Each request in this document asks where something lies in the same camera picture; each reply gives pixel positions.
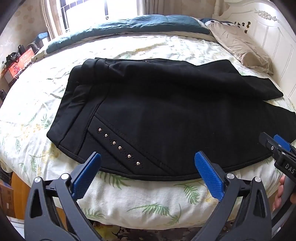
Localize blue cloth bundle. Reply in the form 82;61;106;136
35;32;51;42

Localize dark dotted pillow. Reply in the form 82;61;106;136
200;18;234;28

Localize cardboard box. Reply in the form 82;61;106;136
0;180;17;219

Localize black device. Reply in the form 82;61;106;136
5;45;25;63

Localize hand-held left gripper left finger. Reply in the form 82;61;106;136
24;152;103;241

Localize teal quilt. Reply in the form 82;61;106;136
45;14;211;54

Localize beige pillow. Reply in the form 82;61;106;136
205;22;275;75

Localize person's right hand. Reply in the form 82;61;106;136
273;176;287;212

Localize white carved headboard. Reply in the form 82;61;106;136
212;0;296;103

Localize floral bed sheet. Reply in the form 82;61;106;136
0;34;296;229

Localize black pants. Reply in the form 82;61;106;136
46;58;296;181

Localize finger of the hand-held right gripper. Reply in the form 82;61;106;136
273;134;296;159
258;132;281;163

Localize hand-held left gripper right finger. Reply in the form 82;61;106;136
194;151;274;241

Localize window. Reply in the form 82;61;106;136
58;0;139;36

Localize dark floral bed skirt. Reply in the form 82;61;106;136
91;221;210;241

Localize orange box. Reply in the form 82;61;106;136
1;45;37;80

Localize wooden bed frame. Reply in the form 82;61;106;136
10;173;31;219

